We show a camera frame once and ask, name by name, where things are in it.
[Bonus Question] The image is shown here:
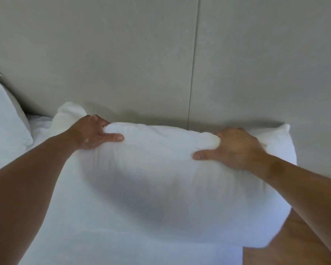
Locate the person's right hand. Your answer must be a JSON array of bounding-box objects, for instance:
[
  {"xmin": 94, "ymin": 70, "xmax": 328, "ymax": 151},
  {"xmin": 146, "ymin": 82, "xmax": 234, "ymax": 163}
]
[{"xmin": 193, "ymin": 128, "xmax": 268, "ymax": 172}]

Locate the person's left hand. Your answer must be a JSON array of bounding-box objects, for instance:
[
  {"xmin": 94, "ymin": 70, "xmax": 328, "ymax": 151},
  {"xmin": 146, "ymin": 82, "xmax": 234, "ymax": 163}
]
[{"xmin": 68, "ymin": 115, "xmax": 124, "ymax": 151}]

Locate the white pillow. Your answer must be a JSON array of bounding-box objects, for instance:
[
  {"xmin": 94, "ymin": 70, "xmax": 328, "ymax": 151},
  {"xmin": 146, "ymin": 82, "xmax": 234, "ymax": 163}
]
[
  {"xmin": 0, "ymin": 70, "xmax": 34, "ymax": 175},
  {"xmin": 52, "ymin": 102, "xmax": 297, "ymax": 249}
]

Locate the person's right forearm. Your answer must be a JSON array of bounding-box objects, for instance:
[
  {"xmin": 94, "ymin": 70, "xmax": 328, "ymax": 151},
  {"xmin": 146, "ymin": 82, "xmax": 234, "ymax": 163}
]
[{"xmin": 251, "ymin": 152, "xmax": 331, "ymax": 265}]

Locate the person's left forearm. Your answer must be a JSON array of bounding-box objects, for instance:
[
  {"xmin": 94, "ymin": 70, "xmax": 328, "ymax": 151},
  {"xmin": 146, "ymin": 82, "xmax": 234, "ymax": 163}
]
[{"xmin": 0, "ymin": 130, "xmax": 80, "ymax": 265}]

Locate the beige padded headboard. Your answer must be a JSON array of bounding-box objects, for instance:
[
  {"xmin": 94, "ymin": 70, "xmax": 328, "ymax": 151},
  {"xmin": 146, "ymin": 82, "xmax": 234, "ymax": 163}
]
[{"xmin": 0, "ymin": 0, "xmax": 331, "ymax": 180}]

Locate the white bed sheet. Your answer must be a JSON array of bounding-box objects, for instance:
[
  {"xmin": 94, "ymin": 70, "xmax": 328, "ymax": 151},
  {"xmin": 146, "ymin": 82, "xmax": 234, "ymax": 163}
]
[{"xmin": 17, "ymin": 114, "xmax": 244, "ymax": 265}]

